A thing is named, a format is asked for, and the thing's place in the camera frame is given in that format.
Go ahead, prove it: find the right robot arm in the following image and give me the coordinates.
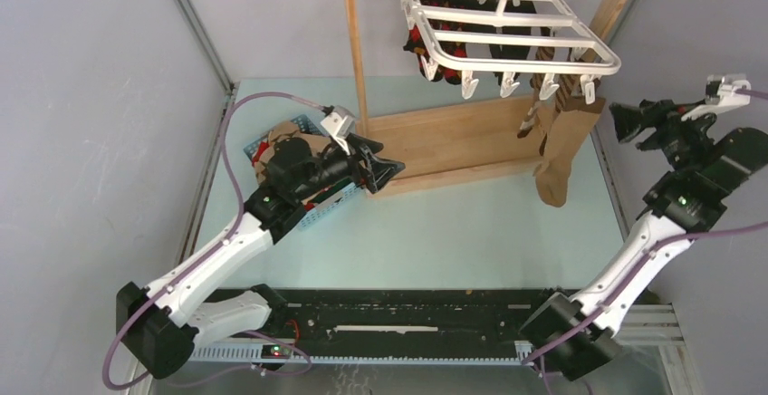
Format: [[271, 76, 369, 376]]
[[520, 100, 767, 381]]

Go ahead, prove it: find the brown argyle sock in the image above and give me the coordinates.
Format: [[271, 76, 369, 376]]
[[251, 120, 331, 185]]

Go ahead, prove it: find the wooden hanger rack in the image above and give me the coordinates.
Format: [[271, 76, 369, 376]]
[[344, 0, 629, 194]]

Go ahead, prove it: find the brown striped sock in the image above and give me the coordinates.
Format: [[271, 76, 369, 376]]
[[553, 73, 581, 113], [517, 46, 555, 139]]

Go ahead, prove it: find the white plastic clip hanger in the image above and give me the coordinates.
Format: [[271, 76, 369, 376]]
[[400, 0, 621, 102]]

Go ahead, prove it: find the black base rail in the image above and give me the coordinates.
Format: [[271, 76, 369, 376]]
[[213, 286, 577, 361]]

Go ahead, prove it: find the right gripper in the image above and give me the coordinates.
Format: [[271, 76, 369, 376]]
[[609, 98, 718, 177]]

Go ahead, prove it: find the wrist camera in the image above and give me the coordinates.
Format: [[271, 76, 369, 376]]
[[681, 73, 751, 121], [321, 106, 357, 156]]

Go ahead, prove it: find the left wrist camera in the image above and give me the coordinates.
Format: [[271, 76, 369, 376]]
[[321, 106, 357, 156]]

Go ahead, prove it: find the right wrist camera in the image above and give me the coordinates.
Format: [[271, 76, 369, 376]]
[[681, 73, 751, 121]]

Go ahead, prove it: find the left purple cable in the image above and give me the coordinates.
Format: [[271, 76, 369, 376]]
[[101, 92, 331, 391]]

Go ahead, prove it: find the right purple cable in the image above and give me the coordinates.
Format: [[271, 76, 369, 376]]
[[522, 87, 768, 395]]

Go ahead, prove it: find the black sock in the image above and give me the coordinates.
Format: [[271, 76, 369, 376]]
[[467, 1, 537, 60]]

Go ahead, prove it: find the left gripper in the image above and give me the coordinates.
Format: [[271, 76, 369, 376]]
[[293, 132, 404, 202]]

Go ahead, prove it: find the plain brown sock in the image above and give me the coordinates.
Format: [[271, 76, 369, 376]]
[[533, 97, 606, 207]]

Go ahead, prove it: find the red yellow argyle sock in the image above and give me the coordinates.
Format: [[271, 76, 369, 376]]
[[403, 0, 472, 86]]

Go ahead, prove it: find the purple cable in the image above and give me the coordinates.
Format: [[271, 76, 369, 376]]
[[101, 92, 331, 391], [522, 87, 768, 395]]

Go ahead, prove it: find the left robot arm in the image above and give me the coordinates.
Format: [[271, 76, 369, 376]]
[[116, 134, 406, 380]]

